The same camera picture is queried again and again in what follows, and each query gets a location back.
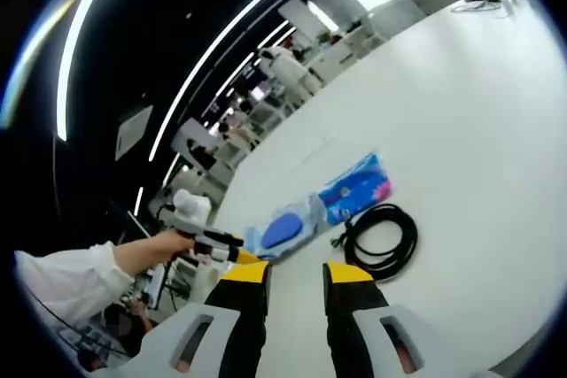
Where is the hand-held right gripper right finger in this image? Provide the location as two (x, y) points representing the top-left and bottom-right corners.
(322, 261), (504, 378)

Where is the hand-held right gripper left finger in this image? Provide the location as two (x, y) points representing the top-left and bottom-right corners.
(90, 261), (272, 378)

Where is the clear bag with blue item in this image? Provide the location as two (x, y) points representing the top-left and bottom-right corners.
(245, 194), (329, 262)

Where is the black cable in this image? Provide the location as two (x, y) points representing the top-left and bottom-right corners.
(330, 204), (420, 284)

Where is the blue printed packet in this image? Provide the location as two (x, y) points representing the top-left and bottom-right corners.
(318, 151), (394, 227)

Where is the person's left hand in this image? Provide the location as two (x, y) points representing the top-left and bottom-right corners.
(161, 229), (197, 258)

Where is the ceiling air conditioner unit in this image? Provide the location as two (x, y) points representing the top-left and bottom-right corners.
(114, 105), (154, 161)

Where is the row of white office desks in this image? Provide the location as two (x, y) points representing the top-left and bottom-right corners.
(176, 27), (386, 184)

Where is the long ceiling light strip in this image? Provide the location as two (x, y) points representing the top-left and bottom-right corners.
(148, 0), (311, 162)

